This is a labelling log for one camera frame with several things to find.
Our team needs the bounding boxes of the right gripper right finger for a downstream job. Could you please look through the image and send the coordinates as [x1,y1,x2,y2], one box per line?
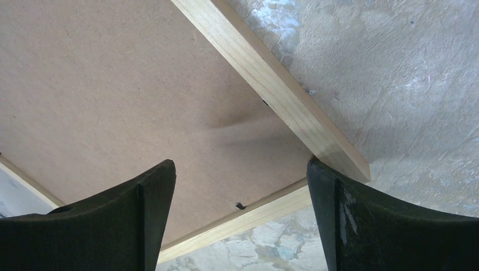
[307,157,478,270]

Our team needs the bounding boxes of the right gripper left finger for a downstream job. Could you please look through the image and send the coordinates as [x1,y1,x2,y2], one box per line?
[1,160,176,270]

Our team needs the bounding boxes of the brown backing board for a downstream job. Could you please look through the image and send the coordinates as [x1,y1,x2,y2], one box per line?
[1,1,311,244]

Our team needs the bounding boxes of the wooden picture frame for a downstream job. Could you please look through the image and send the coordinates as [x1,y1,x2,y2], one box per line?
[1,1,371,263]

